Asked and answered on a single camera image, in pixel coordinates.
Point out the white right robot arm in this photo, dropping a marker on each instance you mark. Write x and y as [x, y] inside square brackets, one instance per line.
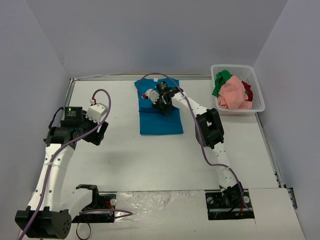
[209, 134]

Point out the pink t shirt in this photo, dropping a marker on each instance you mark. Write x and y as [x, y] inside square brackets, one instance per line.
[232, 95]

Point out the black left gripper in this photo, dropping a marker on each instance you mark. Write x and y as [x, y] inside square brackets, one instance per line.
[96, 134]

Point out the green t shirt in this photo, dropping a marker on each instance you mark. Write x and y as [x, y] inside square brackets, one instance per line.
[221, 78]

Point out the red t shirt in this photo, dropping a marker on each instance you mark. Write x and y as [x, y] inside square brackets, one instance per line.
[248, 91]

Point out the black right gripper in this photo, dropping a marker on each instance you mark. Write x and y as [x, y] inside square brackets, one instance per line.
[163, 105]

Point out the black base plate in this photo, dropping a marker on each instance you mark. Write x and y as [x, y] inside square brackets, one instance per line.
[219, 210]
[106, 200]

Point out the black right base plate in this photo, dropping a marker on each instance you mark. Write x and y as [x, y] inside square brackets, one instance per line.
[219, 210]

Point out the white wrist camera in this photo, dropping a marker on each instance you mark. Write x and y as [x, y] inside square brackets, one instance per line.
[152, 95]
[96, 112]

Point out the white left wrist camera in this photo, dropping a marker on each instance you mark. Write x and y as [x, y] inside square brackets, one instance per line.
[96, 112]

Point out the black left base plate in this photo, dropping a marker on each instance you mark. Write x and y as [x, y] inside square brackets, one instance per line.
[106, 200]

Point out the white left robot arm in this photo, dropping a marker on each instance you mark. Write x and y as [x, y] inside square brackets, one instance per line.
[45, 216]

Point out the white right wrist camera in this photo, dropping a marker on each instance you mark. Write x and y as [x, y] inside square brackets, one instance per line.
[152, 95]

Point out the blue t shirt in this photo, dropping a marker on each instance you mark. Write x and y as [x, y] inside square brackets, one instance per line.
[151, 121]

